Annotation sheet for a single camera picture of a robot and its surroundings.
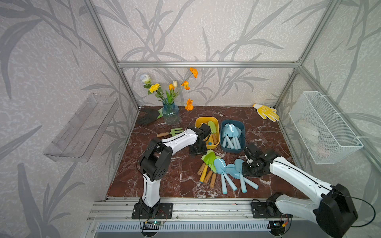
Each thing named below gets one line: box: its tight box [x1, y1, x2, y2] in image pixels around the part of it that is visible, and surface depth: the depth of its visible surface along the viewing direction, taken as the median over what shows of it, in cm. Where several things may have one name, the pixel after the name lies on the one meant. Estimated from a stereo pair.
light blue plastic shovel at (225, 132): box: [221, 123, 236, 150], surface depth 101 cm
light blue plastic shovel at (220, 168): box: [213, 158, 238, 195], surface depth 88 cm
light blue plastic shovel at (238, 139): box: [235, 126, 242, 150], surface depth 101 cm
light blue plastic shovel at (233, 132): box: [227, 123, 239, 150], surface depth 102 cm
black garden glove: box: [135, 107, 161, 126], surface depth 117 cm
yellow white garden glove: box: [252, 103, 280, 123], surface depth 119 cm
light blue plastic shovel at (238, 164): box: [234, 158, 248, 194], surface depth 81 cm
